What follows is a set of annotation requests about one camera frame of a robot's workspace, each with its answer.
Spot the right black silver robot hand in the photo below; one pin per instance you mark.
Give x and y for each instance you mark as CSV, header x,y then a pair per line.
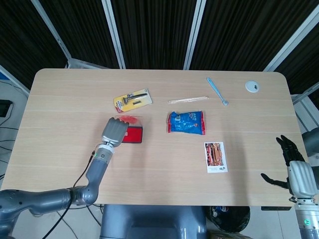
x,y
301,178

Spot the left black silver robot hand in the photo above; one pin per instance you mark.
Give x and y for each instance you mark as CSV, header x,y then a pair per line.
x,y
114,132

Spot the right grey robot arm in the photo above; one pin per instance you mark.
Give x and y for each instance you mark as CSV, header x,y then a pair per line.
x,y
306,219

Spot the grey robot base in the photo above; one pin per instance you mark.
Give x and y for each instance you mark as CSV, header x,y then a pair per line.
x,y
152,221

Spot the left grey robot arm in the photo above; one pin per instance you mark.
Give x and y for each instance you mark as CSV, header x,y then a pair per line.
x,y
97,171

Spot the red ink pad case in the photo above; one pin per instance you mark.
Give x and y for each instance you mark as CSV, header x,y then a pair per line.
x,y
135,135

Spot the razor on yellow blister card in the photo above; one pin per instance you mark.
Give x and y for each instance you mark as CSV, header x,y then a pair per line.
x,y
133,100

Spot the blue snack bag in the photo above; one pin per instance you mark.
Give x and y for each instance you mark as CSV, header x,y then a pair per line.
x,y
185,122

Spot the wrapped wooden sticks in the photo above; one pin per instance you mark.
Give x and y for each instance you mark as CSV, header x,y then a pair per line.
x,y
187,100

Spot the black trash bin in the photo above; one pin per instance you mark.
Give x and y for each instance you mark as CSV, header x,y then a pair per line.
x,y
231,220

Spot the printed photo card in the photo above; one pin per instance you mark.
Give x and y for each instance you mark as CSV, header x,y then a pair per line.
x,y
215,156

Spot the brown cardboard box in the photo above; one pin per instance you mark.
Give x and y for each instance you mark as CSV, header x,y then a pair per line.
x,y
224,235

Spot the light blue toothbrush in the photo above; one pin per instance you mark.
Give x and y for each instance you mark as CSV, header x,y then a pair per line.
x,y
216,90

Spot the white partition frame post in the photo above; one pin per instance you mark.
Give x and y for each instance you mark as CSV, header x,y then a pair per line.
x,y
114,32
53,35
195,32
291,39

